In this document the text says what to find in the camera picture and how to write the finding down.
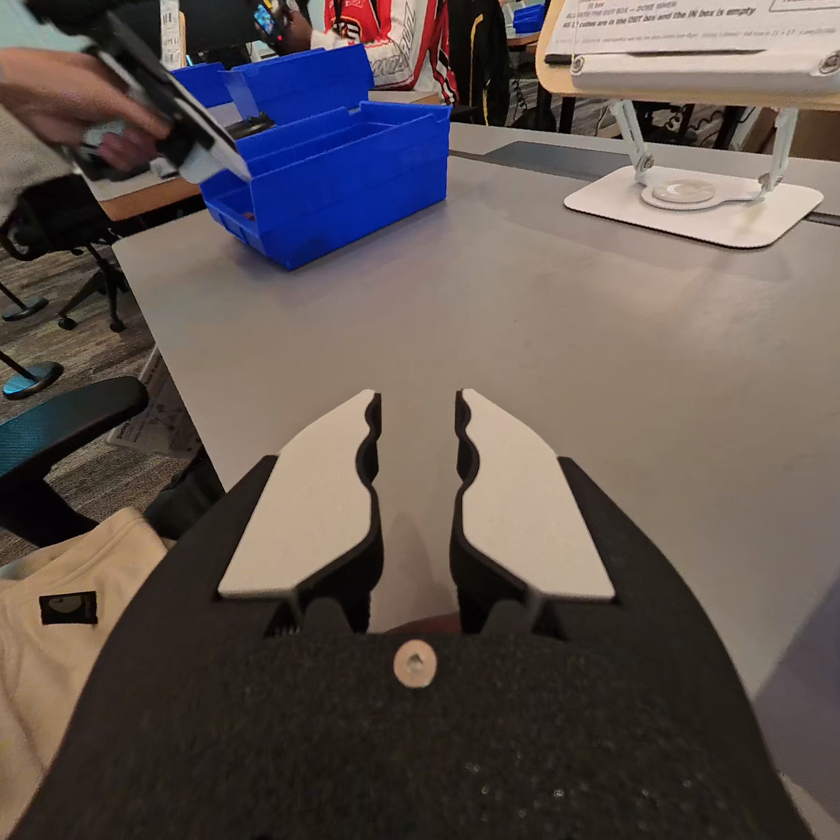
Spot person's left forearm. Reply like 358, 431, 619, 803
0, 108, 74, 224

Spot person's left hand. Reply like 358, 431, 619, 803
0, 47, 173, 173

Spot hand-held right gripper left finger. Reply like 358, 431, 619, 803
217, 390, 385, 634

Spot black round stand base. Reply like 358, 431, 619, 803
0, 348, 65, 403

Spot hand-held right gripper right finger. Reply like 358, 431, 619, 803
450, 388, 616, 634

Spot white printed strip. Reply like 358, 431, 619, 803
159, 0, 182, 71

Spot printed instruction sheet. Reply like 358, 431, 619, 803
543, 0, 840, 68

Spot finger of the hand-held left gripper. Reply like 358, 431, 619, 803
98, 47, 238, 160
176, 134, 253, 186

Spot person's dark trousers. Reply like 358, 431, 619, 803
143, 451, 225, 543

